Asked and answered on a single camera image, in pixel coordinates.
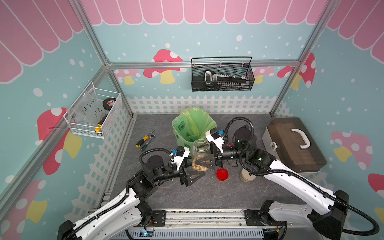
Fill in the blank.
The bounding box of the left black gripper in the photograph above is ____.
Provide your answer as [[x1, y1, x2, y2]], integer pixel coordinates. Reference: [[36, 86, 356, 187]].
[[153, 161, 205, 187]]

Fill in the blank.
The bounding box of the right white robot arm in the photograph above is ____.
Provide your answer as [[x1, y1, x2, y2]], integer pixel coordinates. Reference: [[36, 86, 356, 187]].
[[195, 117, 380, 240]]

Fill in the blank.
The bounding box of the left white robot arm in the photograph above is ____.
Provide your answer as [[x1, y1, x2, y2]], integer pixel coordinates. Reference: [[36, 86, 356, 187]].
[[57, 147, 206, 240]]

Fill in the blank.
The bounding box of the beige lid jar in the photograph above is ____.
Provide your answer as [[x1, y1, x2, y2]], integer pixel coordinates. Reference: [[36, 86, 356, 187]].
[[240, 169, 256, 184]]

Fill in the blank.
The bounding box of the green bag trash bin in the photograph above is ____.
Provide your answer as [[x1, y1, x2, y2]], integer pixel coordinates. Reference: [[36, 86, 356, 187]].
[[172, 107, 217, 149]]

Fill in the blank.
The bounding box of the socket set in basket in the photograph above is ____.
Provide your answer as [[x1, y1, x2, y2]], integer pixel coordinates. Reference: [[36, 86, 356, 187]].
[[204, 71, 249, 89]]

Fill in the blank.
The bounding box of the brown lid storage box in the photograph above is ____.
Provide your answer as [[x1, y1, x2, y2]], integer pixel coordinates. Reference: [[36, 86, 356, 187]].
[[262, 118, 327, 177]]

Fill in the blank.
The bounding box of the yellow black tool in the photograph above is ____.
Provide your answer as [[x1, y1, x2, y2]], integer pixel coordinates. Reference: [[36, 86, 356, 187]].
[[95, 115, 107, 133]]

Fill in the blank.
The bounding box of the black tape roll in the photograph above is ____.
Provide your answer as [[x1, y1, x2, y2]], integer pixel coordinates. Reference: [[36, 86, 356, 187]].
[[103, 98, 117, 111]]

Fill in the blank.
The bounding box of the clear plastic bag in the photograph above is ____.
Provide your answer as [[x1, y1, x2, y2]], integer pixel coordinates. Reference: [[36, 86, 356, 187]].
[[67, 88, 108, 133]]

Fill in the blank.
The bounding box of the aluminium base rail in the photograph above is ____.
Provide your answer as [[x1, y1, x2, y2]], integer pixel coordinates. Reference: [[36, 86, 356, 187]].
[[98, 207, 331, 240]]

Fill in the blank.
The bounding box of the yellow handle screwdriver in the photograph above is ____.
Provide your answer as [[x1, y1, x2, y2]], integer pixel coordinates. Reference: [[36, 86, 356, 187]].
[[136, 130, 155, 148]]

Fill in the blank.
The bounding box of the black mesh wall basket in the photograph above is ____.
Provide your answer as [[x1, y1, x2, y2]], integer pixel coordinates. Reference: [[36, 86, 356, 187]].
[[191, 57, 255, 92]]

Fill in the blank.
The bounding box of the white wire wall basket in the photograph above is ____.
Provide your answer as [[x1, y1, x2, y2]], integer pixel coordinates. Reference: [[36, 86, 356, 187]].
[[64, 82, 122, 139]]

